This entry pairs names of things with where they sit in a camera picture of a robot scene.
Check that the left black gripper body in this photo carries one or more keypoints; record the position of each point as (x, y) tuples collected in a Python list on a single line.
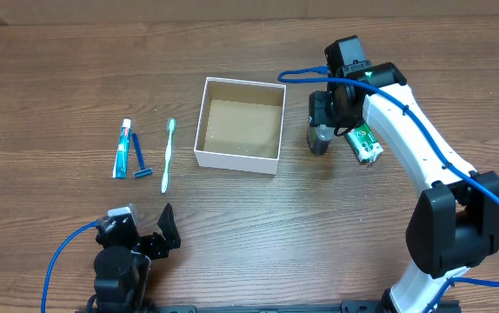
[(154, 247)]

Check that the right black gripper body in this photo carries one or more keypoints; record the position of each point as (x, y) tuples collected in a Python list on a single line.
[(329, 109)]

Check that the clear bottle dark liquid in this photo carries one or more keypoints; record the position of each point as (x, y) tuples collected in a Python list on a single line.
[(319, 138)]

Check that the green soap packet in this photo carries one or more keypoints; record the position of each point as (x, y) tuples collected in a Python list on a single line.
[(364, 144)]

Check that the teal toothpaste tube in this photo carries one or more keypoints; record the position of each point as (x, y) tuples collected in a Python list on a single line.
[(121, 160)]

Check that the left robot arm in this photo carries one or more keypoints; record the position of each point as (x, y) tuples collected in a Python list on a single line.
[(122, 267)]

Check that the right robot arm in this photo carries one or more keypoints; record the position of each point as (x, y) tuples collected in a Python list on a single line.
[(455, 224)]

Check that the blue disposable razor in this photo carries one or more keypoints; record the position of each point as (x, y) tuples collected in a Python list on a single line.
[(143, 170)]

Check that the green white toothbrush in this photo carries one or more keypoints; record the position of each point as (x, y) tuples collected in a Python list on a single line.
[(171, 127)]

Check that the white cardboard box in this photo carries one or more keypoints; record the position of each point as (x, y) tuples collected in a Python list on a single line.
[(240, 125)]

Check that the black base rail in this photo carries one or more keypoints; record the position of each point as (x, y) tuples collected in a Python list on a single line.
[(267, 308)]

